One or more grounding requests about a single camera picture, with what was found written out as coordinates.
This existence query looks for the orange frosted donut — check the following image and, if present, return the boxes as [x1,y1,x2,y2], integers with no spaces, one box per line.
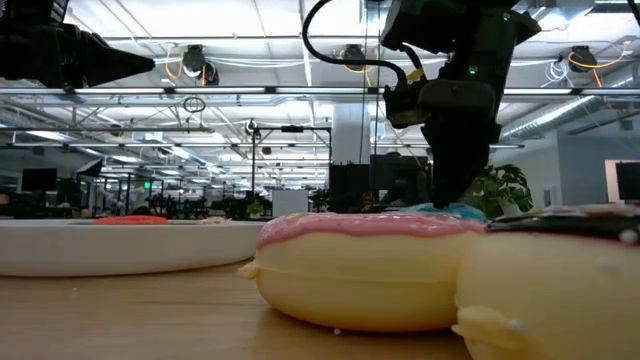
[91,214,170,227]

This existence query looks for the pink frosted donut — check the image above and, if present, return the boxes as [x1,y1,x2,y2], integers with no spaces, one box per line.
[236,210,487,333]

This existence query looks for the white round plate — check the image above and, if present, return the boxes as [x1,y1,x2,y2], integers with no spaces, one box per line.
[0,217,267,279]

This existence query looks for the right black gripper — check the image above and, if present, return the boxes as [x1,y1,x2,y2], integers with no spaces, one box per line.
[418,78,504,210]

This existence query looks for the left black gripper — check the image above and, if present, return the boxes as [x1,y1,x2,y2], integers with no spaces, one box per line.
[0,0,157,90]

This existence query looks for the ceiling cable reel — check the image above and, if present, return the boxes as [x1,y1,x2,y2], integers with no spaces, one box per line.
[180,43,221,86]
[567,44,600,75]
[340,43,368,72]

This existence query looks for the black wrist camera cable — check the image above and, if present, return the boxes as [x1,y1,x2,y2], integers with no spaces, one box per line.
[301,0,425,85]

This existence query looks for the long ceiling light strip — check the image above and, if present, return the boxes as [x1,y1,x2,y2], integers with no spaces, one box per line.
[73,85,574,96]

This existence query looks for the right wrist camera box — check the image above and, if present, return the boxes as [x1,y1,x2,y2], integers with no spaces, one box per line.
[382,81,429,130]

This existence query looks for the green potted plant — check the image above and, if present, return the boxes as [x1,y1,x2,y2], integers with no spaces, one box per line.
[462,163,535,221]

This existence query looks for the dark background monitor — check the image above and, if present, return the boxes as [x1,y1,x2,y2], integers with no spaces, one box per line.
[20,167,58,193]

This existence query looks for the chocolate frosted donut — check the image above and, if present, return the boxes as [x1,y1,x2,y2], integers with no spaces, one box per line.
[451,203,640,360]

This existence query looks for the blue frosted donut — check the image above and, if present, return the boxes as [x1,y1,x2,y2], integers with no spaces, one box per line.
[398,201,488,224]

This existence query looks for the dark monitor white frame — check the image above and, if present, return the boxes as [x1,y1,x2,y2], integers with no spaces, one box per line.
[604,158,640,204]

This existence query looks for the black background frame rig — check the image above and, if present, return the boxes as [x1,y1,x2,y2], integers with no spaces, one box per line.
[251,124,333,197]

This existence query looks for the silver ventilation duct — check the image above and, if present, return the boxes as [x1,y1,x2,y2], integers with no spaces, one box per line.
[499,94,607,146]

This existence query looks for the white board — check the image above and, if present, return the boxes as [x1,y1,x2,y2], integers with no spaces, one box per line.
[271,189,310,218]

